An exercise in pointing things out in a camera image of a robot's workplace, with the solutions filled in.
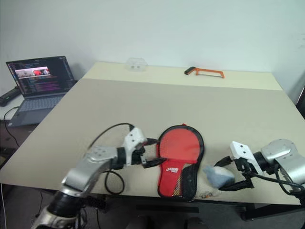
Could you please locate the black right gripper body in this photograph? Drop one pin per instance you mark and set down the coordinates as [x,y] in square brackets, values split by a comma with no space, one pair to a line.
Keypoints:
[244,167]

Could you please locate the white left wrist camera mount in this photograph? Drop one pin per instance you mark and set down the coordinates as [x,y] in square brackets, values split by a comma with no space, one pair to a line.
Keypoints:
[133,138]

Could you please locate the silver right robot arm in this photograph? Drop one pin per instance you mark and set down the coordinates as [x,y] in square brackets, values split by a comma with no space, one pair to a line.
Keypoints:
[281,148]

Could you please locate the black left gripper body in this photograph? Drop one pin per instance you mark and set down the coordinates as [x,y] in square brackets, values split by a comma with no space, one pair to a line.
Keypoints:
[138,155]

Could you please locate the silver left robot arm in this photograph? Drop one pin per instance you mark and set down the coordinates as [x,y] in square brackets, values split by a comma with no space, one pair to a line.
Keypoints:
[90,164]

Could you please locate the white blue cloth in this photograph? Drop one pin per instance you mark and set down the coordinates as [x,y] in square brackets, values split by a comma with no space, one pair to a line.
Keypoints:
[219,177]

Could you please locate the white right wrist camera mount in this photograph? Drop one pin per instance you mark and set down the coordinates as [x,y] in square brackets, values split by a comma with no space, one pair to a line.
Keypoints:
[243,150]

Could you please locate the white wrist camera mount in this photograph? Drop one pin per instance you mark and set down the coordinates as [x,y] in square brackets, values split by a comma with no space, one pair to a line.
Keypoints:
[133,138]
[243,150]

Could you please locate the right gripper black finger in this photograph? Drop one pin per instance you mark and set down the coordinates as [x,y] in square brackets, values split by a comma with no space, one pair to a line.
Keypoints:
[225,159]
[240,184]

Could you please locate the long black device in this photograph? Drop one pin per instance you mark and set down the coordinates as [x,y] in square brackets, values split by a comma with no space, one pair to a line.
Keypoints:
[8,96]

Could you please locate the red and black paddle case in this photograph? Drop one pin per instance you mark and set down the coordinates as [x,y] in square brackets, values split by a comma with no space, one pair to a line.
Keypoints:
[166,181]

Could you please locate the clear plastic container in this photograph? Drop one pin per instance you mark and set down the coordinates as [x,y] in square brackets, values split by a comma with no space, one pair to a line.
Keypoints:
[135,65]

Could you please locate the dark side desk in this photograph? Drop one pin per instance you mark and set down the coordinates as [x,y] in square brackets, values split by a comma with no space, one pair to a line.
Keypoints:
[26,133]

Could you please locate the red table tennis paddle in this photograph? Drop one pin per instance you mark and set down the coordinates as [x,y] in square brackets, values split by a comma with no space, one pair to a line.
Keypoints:
[178,145]

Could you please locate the grey open laptop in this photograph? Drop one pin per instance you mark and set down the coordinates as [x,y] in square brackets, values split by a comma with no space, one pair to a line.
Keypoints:
[35,76]

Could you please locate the black table frame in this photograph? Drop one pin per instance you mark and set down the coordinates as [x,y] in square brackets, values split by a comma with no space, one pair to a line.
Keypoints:
[166,210]

